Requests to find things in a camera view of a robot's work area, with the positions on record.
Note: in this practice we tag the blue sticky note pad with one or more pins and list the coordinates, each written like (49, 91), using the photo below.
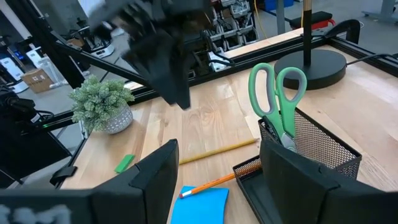
(202, 208)

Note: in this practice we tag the green eraser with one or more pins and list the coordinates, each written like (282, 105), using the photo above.
(124, 163)

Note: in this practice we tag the black pen with silver band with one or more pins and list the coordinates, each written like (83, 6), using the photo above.
(271, 129)

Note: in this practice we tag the potted green plant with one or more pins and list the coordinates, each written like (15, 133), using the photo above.
(99, 99)

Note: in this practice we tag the white equipment rack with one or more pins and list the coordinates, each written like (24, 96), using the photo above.
(233, 31)

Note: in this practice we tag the white globe table lamp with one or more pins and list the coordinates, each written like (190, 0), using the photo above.
(311, 68)

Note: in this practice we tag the red and black cart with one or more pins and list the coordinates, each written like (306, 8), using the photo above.
(311, 18)

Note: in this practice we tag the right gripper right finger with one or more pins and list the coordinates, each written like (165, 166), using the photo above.
(295, 193)

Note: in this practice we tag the grey desk base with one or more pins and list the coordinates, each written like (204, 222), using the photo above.
(385, 12)

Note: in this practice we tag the yellow pencil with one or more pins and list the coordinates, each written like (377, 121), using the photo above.
(217, 151)

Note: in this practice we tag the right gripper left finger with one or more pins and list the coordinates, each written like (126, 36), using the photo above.
(149, 199)

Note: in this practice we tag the orange pencil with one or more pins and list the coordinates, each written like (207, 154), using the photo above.
(211, 184)

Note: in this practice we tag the black table clamp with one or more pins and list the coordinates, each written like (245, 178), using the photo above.
(62, 174)

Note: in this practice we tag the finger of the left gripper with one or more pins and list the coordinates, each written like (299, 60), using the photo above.
(180, 74)
(152, 62)

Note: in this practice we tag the black mesh desk organizer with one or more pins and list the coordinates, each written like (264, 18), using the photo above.
(323, 143)

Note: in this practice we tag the cardboard box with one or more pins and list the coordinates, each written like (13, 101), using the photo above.
(37, 81)

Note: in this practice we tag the black equipment block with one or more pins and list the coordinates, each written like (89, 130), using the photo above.
(25, 149)

